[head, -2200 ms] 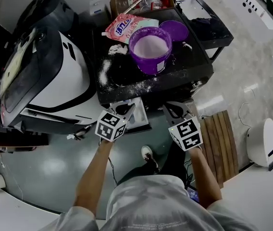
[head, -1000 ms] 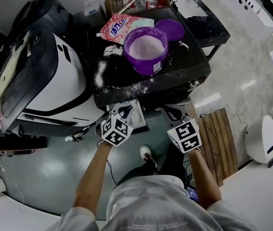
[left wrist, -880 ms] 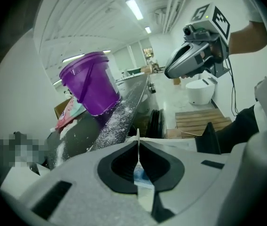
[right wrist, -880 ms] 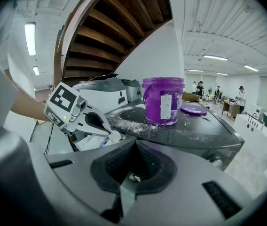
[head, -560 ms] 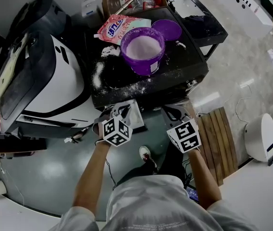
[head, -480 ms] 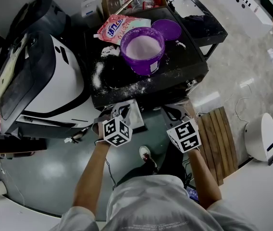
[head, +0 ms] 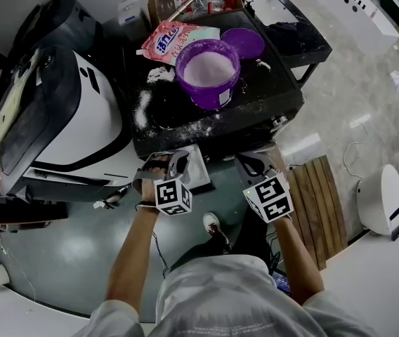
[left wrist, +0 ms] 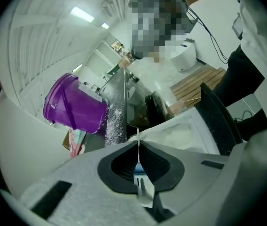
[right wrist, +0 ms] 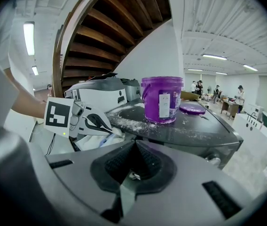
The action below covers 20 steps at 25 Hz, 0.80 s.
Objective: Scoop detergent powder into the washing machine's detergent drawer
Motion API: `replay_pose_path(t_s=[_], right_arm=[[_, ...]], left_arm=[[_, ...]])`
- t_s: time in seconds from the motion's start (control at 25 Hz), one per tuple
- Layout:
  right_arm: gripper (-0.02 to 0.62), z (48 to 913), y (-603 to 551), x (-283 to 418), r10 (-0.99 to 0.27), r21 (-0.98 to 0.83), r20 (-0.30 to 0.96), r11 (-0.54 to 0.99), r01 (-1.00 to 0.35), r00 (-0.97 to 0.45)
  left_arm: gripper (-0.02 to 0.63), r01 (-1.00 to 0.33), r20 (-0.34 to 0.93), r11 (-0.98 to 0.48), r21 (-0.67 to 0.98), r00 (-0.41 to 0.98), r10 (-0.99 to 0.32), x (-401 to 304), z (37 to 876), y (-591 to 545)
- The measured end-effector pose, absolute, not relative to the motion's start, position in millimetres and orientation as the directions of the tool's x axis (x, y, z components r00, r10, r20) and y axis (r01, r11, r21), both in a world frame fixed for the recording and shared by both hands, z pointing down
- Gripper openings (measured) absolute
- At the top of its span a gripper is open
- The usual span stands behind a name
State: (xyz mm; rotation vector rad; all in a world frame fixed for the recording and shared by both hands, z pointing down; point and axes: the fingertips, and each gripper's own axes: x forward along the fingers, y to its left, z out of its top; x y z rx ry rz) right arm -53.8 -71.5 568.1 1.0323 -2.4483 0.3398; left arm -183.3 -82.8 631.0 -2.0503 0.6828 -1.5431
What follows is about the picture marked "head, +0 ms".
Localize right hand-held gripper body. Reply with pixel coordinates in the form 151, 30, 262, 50
243, 168, 294, 223

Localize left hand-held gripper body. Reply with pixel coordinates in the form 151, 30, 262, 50
132, 150, 193, 218

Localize purple plastic bucket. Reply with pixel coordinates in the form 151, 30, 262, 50
174, 39, 242, 111

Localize white powder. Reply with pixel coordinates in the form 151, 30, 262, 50
184, 51, 237, 88

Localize person's right forearm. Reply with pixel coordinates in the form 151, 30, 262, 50
273, 216, 325, 307

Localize person's left forearm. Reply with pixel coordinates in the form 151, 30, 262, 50
106, 204, 160, 307

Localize pink detergent pouch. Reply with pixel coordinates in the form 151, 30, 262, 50
136, 20, 221, 66

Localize person's left hand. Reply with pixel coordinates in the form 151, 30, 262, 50
141, 154, 172, 205

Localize person's black trousers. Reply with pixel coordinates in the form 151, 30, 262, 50
171, 201, 274, 273

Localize black work table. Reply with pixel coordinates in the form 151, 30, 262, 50
122, 8, 306, 159

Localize wooden slat mat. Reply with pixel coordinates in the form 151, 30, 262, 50
287, 154, 348, 272

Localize person's white left shoe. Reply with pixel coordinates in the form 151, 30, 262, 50
202, 211, 233, 252

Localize black phone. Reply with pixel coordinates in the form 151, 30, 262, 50
271, 270, 292, 296

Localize white and black appliance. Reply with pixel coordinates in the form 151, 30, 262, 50
0, 46, 140, 203

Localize person's grey shirt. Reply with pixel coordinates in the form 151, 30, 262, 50
72, 253, 372, 337

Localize purple round lid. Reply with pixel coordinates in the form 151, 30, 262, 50
219, 28, 266, 60

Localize black washer with glass lid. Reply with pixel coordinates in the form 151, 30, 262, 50
244, 0, 333, 91

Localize small white box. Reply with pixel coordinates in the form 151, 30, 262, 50
117, 0, 140, 26

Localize metal rod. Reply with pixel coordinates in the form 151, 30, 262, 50
166, 0, 217, 22

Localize white appliance cabinet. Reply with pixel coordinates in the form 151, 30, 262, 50
315, 0, 399, 58

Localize paper sheets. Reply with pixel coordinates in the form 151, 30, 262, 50
0, 53, 42, 126

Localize dark grey appliance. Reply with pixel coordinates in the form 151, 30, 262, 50
11, 0, 104, 62

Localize black cable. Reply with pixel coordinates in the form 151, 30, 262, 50
152, 232, 171, 279

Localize white floor cable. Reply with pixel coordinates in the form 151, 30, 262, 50
343, 121, 369, 178

